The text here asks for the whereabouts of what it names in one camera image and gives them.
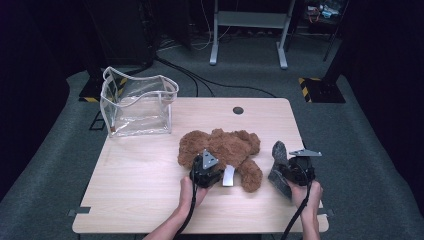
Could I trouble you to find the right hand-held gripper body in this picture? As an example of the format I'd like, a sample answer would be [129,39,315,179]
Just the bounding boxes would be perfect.
[282,148,324,187]

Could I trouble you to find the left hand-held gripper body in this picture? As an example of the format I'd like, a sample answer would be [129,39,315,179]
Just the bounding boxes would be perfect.
[189,149,225,189]

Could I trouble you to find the grey towel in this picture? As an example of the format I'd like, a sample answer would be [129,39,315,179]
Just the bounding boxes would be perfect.
[267,140,294,201]

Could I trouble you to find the brown teddy bear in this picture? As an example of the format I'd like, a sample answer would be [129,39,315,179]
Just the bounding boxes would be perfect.
[177,128,264,194]

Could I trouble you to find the clear plastic bag white trim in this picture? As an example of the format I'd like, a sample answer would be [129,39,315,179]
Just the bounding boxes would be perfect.
[99,66,180,138]

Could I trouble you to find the person's left hand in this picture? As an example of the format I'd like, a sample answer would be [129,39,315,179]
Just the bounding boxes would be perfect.
[178,175,210,215]

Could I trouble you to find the person's right hand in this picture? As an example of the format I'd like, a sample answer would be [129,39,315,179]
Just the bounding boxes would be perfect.
[286,179,324,215]

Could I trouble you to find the black stand base striped edge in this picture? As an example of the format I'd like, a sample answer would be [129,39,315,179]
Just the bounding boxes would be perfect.
[298,43,348,104]
[78,77,129,103]

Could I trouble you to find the dark cart with electronics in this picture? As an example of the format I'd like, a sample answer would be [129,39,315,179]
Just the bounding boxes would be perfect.
[301,0,349,34]

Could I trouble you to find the dark cabinet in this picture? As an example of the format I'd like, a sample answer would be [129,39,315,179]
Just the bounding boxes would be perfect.
[84,0,158,68]

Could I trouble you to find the left hand-held gripper black cable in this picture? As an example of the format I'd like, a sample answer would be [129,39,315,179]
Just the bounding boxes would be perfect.
[172,164,199,240]

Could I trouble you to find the hand-held gripper black cable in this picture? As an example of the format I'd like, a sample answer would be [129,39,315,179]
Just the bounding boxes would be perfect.
[172,164,199,240]
[279,159,316,240]

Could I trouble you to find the right hand-held gripper black cable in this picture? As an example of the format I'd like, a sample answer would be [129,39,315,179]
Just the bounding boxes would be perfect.
[279,159,316,240]

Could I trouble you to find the black floor cable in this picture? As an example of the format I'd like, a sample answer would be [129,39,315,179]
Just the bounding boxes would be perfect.
[156,58,216,98]
[154,56,278,99]

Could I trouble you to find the white floor cable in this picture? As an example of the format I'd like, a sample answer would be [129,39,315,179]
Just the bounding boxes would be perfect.
[191,0,231,52]

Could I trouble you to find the white metal desk frame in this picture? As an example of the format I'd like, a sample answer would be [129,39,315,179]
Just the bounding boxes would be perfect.
[209,0,296,70]

